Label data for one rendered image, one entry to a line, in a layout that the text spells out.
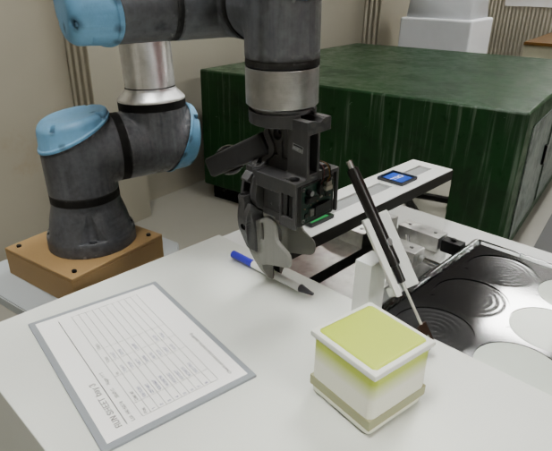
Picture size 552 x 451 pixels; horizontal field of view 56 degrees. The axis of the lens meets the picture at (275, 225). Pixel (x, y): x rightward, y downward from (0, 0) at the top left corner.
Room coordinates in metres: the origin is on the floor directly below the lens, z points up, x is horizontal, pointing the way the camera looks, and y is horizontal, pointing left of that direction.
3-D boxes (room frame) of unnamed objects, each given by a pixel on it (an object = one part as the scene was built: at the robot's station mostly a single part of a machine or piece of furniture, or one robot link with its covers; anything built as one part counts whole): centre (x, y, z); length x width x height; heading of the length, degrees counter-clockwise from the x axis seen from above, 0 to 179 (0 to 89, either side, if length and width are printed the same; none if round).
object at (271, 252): (0.53, 0.00, 1.02); 0.06 x 0.03 x 0.09; 46
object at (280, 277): (0.56, 0.01, 0.97); 0.14 x 0.01 x 0.01; 47
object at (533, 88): (3.54, -0.88, 0.41); 2.08 x 1.90 x 0.83; 145
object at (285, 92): (0.54, -0.01, 1.20); 0.08 x 0.08 x 0.05
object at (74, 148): (0.84, 0.33, 1.04); 0.13 x 0.12 x 0.14; 122
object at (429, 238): (0.84, -0.26, 0.89); 0.08 x 0.03 x 0.03; 46
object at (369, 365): (0.36, -0.08, 1.00); 0.07 x 0.07 x 0.07; 38
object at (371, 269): (0.45, -0.11, 1.03); 0.06 x 0.04 x 0.13; 46
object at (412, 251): (0.78, -0.21, 0.89); 0.08 x 0.03 x 0.03; 46
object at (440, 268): (0.68, -0.23, 0.90); 0.38 x 0.01 x 0.01; 136
